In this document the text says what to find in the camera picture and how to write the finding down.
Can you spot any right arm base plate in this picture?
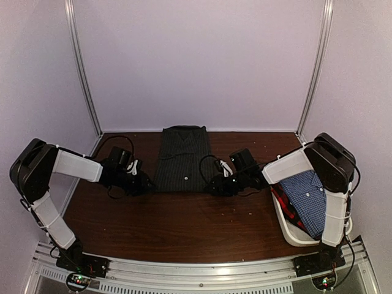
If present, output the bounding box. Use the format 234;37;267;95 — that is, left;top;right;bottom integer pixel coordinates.
293;252;345;277

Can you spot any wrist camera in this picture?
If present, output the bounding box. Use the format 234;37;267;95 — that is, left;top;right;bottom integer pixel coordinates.
214;159;233;178
126;159;142;176

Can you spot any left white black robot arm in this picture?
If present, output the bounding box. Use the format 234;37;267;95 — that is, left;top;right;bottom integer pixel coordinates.
9;138;154;272

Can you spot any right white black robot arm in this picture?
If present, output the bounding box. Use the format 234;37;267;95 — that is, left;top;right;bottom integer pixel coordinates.
205;133;361;271

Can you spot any right led circuit board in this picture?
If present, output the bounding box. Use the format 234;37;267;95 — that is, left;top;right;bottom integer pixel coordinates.
312;275;337;292

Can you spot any led circuit board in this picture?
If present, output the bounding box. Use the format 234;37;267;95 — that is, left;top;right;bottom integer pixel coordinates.
66;273;91;292
312;275;337;292

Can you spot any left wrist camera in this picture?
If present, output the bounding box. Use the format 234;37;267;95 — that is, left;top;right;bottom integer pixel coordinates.
126;159;142;176

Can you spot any black pinstriped long sleeve shirt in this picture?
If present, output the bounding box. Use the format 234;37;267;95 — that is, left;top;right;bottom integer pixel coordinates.
154;126;214;193

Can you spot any right aluminium frame post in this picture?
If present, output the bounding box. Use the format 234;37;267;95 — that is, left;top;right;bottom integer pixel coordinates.
296;0;334;141

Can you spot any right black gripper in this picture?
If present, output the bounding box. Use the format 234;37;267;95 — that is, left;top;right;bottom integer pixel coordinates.
205;170;249;197

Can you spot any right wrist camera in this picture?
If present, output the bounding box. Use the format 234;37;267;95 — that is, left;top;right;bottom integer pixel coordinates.
214;159;233;178

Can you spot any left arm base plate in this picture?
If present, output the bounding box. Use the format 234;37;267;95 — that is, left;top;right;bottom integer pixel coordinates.
56;253;109;278

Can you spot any blue checked long sleeve shirt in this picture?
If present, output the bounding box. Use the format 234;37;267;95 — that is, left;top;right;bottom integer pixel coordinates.
279;170;326;239

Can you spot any aluminium frame post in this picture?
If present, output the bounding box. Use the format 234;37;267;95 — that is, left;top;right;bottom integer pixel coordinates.
64;0;102;137
296;0;334;141

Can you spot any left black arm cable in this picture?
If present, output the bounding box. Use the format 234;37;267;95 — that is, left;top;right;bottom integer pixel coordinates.
96;135;135;163

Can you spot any left led circuit board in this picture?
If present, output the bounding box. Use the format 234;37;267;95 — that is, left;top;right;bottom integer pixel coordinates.
66;273;91;292

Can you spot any front aluminium rail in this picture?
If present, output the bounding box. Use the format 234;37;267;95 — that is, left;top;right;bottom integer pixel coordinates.
30;238;379;294

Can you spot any left aluminium frame post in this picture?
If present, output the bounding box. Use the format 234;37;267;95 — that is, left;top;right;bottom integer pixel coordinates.
64;0;102;137

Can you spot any white plastic bin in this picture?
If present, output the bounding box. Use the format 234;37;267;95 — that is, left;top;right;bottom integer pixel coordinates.
271;188;353;247

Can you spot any red black plaid shirt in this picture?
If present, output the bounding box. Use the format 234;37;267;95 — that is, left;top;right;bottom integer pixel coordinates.
271;184;309;234

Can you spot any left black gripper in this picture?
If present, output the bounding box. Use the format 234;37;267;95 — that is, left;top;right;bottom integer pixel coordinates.
115;170;156;197

